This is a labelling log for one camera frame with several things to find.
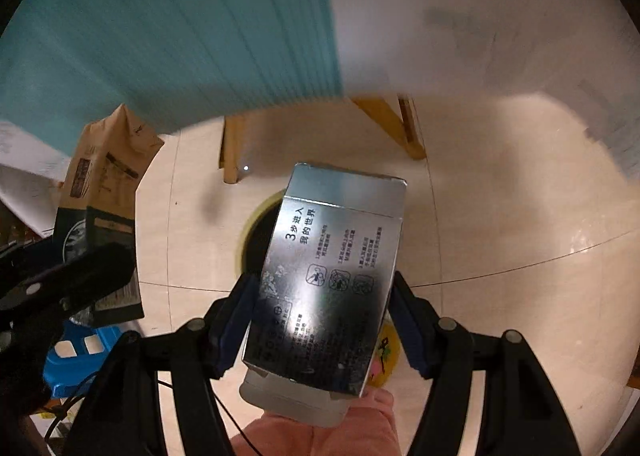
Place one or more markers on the wooden table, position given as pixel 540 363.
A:
pixel 232 151

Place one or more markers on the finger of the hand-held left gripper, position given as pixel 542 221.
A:
pixel 12 261
pixel 95 271

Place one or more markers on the blue plastic stool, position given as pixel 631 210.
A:
pixel 75 361

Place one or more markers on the brown green paper coffee bag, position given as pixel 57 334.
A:
pixel 105 161

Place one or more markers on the yellow slipper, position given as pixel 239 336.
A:
pixel 386 351

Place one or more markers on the silver cardboard box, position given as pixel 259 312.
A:
pixel 330 246

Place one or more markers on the black bin yellow rim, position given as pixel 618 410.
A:
pixel 257 241

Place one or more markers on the person's right leg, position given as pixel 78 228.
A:
pixel 320 433

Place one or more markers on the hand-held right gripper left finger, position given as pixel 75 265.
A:
pixel 235 321

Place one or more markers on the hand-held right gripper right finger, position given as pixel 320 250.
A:
pixel 407 331

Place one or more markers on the leaf print tablecloth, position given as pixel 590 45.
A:
pixel 200 11

